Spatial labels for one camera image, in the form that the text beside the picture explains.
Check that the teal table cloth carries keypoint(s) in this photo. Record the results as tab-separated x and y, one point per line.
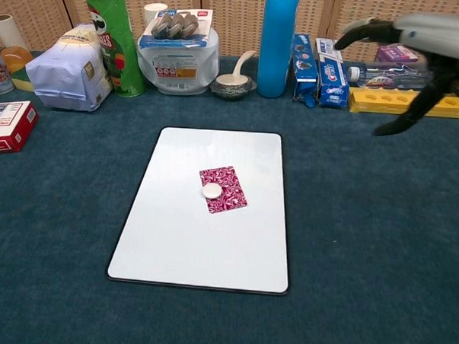
59	229

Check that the green Pringles can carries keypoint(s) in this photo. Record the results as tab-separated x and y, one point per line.
124	41

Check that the blue Oreo box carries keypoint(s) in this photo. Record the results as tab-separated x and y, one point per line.
305	57

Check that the clear water bottle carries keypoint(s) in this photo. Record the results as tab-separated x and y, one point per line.
390	76

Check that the dark patterned small bowl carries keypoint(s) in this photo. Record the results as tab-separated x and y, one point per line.
233	93

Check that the woven folding screen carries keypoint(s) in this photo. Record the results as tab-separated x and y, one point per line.
228	19

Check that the cardboard tube roll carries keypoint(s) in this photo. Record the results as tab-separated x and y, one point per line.
7	31

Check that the small purple box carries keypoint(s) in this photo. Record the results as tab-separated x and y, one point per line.
394	54

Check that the white plastic spoon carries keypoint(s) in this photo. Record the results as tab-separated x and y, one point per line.
231	80

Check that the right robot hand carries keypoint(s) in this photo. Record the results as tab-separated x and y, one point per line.
437	34

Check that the red white card box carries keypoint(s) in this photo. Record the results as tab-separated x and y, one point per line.
8	126

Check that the green yellow sponge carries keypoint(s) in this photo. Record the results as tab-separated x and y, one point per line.
22	81

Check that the pale paper flour bag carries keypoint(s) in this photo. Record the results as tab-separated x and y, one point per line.
66	77

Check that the yellow mold tray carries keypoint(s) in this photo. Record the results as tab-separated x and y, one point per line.
377	104

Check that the clear plastic container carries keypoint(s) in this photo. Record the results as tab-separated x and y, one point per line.
180	71

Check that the white bottle behind pack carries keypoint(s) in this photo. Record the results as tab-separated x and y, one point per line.
152	14

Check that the pink patterned card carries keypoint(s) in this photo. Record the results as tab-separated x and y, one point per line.
232	191

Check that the blue squeeze bottle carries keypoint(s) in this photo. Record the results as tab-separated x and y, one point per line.
277	48

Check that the Crest toothpaste box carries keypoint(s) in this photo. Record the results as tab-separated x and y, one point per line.
330	77

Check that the tape rolls blister pack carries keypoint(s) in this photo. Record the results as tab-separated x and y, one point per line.
175	26

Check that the white rectangular board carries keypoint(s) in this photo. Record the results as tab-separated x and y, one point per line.
173	245

